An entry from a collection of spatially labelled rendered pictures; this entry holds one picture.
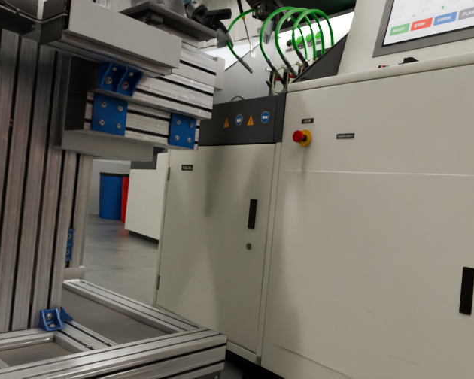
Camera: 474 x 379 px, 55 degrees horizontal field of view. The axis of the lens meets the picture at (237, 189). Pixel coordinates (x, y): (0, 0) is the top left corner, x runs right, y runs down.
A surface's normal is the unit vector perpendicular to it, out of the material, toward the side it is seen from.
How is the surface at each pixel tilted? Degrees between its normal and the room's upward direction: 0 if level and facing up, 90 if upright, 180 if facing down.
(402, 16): 76
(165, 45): 90
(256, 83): 90
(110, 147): 90
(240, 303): 90
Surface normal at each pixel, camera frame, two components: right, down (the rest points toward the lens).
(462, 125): -0.76, -0.08
